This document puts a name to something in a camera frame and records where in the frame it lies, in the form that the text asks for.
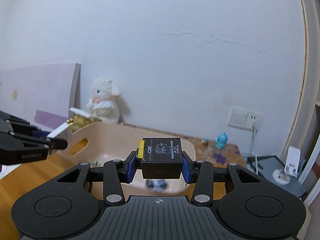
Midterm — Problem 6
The black cardboard box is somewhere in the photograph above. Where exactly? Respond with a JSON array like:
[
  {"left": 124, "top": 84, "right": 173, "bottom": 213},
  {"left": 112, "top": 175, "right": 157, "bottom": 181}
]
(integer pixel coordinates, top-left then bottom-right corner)
[{"left": 137, "top": 138, "right": 183, "bottom": 179}]

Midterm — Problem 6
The blue cartoon card box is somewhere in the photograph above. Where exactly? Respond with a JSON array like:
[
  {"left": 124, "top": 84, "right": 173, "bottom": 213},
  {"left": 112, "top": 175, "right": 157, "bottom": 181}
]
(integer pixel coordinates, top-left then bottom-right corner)
[{"left": 145, "top": 179, "right": 168, "bottom": 192}]

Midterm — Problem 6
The white paper card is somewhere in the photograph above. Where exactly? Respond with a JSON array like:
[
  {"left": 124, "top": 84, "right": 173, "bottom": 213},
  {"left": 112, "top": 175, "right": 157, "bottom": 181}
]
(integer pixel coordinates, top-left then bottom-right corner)
[{"left": 69, "top": 107, "right": 91, "bottom": 118}]

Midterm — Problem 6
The small blue yellow toy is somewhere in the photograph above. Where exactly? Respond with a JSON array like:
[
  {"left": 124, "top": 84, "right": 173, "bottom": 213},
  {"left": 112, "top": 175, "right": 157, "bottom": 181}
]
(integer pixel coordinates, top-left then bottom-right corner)
[{"left": 201, "top": 138, "right": 209, "bottom": 145}]

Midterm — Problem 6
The white wall power socket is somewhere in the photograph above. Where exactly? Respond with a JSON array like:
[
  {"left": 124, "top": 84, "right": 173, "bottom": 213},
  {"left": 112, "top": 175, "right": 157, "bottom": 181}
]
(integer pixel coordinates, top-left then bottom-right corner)
[{"left": 244, "top": 111, "right": 263, "bottom": 131}]

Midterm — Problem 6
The white phone stand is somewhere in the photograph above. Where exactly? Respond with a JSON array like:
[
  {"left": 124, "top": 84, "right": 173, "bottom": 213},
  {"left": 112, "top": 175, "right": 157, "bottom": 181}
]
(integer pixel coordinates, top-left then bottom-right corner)
[{"left": 272, "top": 146, "right": 301, "bottom": 185}]

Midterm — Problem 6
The beige plastic storage bin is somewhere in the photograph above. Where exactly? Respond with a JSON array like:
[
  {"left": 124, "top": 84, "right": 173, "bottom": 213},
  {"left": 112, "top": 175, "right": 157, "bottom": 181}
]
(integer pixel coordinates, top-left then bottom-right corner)
[{"left": 57, "top": 122, "right": 194, "bottom": 199}]

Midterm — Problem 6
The blue cartoon figurine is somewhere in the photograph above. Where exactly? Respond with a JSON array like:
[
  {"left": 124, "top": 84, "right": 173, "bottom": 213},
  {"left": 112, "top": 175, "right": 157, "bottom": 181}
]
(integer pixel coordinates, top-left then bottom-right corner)
[{"left": 215, "top": 132, "right": 228, "bottom": 150}]

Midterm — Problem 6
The white power plug cable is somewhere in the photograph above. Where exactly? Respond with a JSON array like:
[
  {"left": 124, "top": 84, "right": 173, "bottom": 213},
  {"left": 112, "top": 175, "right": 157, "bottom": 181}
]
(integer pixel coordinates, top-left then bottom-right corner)
[{"left": 251, "top": 121, "right": 263, "bottom": 174}]

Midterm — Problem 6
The white wall light switch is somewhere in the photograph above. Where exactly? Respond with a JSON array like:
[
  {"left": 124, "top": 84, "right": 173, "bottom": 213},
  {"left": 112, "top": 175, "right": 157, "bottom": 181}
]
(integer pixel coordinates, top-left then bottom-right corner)
[{"left": 227, "top": 107, "right": 249, "bottom": 129}]

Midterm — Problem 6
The dark grey flat box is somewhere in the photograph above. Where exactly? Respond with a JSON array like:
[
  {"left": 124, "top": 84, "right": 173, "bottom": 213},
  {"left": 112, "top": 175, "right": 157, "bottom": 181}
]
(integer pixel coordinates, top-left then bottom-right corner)
[{"left": 247, "top": 155, "right": 306, "bottom": 198}]

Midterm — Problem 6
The white wooden shelf frame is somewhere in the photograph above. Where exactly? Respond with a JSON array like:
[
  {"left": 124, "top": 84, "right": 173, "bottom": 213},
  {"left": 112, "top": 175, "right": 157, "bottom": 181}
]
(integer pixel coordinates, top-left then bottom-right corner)
[{"left": 280, "top": 0, "right": 320, "bottom": 205}]

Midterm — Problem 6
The gold wrapped gift item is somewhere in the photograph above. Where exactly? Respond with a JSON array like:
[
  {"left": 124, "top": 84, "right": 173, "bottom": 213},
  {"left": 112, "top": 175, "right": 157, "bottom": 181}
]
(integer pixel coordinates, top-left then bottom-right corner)
[{"left": 66, "top": 114, "right": 100, "bottom": 133}]

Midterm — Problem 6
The pink headboard panel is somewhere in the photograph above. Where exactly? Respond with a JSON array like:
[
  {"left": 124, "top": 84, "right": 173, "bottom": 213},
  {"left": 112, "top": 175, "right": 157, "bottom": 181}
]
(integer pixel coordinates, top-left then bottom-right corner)
[{"left": 1, "top": 63, "right": 80, "bottom": 131}]

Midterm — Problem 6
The white plush lamb toy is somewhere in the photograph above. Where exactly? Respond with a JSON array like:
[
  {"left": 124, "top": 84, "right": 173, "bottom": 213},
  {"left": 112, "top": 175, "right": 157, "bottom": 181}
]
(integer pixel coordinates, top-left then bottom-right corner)
[{"left": 87, "top": 77, "right": 121, "bottom": 124}]

